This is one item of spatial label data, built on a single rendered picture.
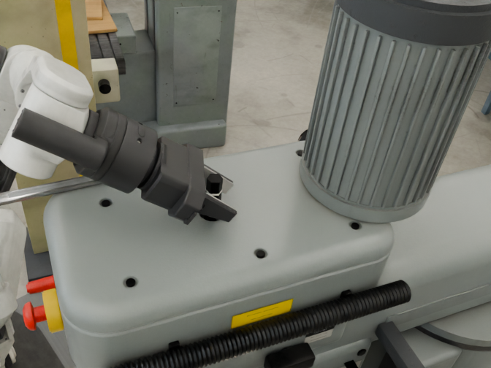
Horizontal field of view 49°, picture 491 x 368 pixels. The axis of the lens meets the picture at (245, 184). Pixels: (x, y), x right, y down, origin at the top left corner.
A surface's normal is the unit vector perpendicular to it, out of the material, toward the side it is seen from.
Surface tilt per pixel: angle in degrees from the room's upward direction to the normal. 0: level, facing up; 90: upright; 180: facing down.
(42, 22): 90
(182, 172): 31
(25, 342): 0
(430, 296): 90
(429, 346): 0
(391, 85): 90
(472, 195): 0
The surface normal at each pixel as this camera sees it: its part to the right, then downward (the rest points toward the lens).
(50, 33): 0.38, 0.64
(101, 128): -0.18, -0.40
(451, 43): 0.15, 0.66
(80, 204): 0.10, -0.75
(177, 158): 0.58, -0.64
